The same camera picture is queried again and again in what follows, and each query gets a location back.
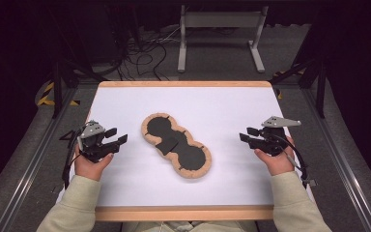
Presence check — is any person's torso beige clothing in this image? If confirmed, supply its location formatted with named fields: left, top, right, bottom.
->
left=120, top=220, right=259, bottom=232

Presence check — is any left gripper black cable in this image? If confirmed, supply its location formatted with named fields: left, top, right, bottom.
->
left=61, top=129, right=83, bottom=189

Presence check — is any person's right hand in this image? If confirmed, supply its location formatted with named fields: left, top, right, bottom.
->
left=254, top=136, right=299, bottom=177

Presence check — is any tangle of black floor cables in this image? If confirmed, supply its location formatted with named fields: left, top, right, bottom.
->
left=115, top=28, right=182, bottom=81

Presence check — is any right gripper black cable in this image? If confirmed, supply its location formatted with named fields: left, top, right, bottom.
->
left=270, top=133, right=312, bottom=189

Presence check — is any yellow black hazard tape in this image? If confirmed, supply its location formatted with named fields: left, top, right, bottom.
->
left=274, top=69, right=303, bottom=101
left=37, top=81, right=80, bottom=107

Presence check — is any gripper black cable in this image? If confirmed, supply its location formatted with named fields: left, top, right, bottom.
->
left=270, top=133, right=312, bottom=189
left=61, top=129, right=83, bottom=189

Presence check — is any white metal stand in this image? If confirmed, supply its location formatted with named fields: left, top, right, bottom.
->
left=177, top=4, right=270, bottom=74

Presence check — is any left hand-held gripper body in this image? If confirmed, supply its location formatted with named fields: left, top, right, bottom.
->
left=76, top=120, right=120, bottom=163

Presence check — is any black metal stand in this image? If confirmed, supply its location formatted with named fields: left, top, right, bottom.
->
left=49, top=61, right=107, bottom=119
left=269, top=57, right=328, bottom=119

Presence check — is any tan plush cover black lining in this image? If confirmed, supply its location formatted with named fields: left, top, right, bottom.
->
left=140, top=111, right=213, bottom=180

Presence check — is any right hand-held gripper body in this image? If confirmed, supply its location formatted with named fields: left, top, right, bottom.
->
left=249, top=115, right=302, bottom=158

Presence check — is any person's left hand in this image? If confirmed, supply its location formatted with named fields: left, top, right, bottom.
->
left=73, top=146, right=114, bottom=182

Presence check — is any aluminium floor rail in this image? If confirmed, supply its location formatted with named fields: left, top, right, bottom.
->
left=302, top=88, right=371, bottom=232
left=0, top=86, right=78, bottom=232

